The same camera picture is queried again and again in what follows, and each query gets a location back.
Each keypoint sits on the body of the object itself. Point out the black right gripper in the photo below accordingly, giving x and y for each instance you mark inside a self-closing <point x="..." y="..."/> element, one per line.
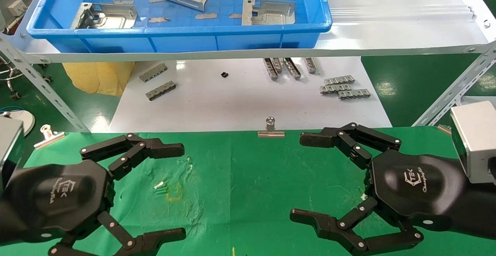
<point x="414" y="186"/>

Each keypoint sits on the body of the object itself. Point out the blue plastic bin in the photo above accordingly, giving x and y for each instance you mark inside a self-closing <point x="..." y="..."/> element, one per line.
<point x="186" y="40"/>

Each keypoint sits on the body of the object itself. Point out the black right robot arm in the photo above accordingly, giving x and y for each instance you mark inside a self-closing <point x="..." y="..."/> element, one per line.
<point x="480" y="209"/>

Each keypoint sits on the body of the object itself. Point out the small grey box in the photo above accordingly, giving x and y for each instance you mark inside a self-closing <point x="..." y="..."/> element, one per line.
<point x="17" y="7"/>

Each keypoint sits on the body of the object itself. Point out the white flat board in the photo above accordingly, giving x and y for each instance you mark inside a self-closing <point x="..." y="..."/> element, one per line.
<point x="240" y="101"/>

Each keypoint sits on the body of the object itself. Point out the flat stamped metal plate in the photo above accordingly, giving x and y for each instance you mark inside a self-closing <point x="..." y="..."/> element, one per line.
<point x="271" y="15"/>

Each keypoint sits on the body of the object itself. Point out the chrome chair base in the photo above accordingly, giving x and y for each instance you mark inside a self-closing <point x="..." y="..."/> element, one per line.
<point x="8" y="72"/>

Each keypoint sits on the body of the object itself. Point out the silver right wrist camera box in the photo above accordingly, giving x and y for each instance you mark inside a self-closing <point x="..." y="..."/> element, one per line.
<point x="476" y="139"/>

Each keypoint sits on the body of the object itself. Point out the silver binder clip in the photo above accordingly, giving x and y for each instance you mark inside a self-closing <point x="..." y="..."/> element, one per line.
<point x="271" y="133"/>
<point x="48" y="137"/>

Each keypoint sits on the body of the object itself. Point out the stamped plate with raised bracket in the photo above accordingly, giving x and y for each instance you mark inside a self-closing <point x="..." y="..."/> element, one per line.
<point x="112" y="19"/>

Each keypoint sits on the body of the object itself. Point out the white round disc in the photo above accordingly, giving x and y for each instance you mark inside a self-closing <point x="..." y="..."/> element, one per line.
<point x="23" y="120"/>

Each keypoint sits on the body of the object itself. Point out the grey slotted metal strip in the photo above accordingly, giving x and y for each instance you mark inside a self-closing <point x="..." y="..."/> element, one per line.
<point x="311" y="65"/>
<point x="161" y="90"/>
<point x="270" y="70"/>
<point x="332" y="89"/>
<point x="354" y="94"/>
<point x="292" y="68"/>
<point x="153" y="72"/>
<point x="339" y="80"/>
<point x="277" y="64"/>

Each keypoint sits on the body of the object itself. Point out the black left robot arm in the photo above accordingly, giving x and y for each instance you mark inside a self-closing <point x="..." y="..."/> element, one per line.
<point x="3" y="225"/>

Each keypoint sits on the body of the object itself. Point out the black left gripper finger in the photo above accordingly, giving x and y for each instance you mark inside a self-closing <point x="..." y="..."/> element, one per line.
<point x="162" y="149"/>

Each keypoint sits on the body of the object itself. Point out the perforated steel angle leg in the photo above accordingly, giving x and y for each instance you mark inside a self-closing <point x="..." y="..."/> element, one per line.
<point x="453" y="91"/>
<point x="42" y="87"/>

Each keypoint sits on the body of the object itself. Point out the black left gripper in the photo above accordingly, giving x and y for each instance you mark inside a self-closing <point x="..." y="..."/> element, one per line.
<point x="58" y="198"/>

